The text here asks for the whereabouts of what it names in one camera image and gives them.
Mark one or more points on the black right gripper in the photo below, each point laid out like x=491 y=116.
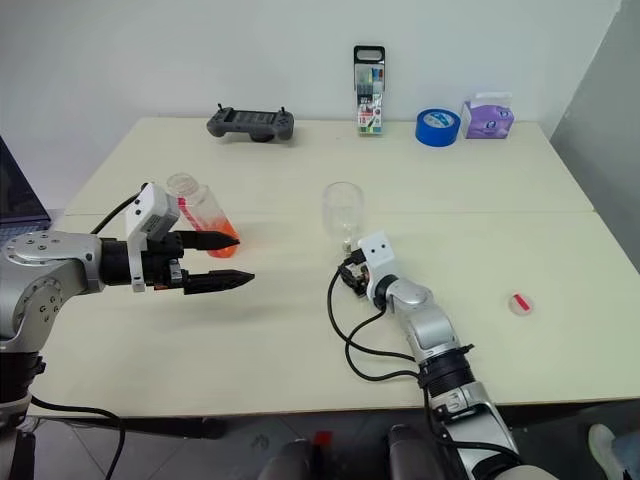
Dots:
x=357 y=280

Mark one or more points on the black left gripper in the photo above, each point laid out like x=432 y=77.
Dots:
x=162 y=265

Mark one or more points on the bottle with orange liquid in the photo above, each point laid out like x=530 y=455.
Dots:
x=210 y=220

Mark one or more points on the clear wine glass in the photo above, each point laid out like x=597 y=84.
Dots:
x=342 y=205

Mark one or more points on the red white bottle cap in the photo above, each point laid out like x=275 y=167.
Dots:
x=520 y=304

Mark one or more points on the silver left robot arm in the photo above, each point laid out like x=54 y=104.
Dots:
x=50 y=280

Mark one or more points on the grey handheld game controller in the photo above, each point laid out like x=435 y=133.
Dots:
x=250 y=122

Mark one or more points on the small red object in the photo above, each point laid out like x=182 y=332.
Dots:
x=323 y=438

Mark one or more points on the blue tape roll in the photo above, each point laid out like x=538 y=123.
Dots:
x=436 y=129

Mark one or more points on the dark rounded shape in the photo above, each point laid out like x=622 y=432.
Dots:
x=410 y=455
x=290 y=462

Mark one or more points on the marker pen pack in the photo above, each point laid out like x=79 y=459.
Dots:
x=369 y=95

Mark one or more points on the dark laptop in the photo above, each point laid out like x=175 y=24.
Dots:
x=17 y=200

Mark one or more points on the purple tissue pack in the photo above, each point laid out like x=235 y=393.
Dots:
x=487 y=120

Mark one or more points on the grey partition panel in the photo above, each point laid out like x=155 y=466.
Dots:
x=600 y=125

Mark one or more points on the white shoe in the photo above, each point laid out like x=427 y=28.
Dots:
x=602 y=447

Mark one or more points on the blue jeans leg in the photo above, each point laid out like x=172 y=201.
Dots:
x=629 y=457

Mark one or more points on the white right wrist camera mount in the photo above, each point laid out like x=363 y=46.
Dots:
x=380 y=260

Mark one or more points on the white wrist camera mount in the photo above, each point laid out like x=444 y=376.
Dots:
x=380 y=260
x=150 y=210

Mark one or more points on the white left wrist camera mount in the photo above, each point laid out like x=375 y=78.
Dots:
x=150 y=210

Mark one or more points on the black table frame bar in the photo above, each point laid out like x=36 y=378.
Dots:
x=165 y=427

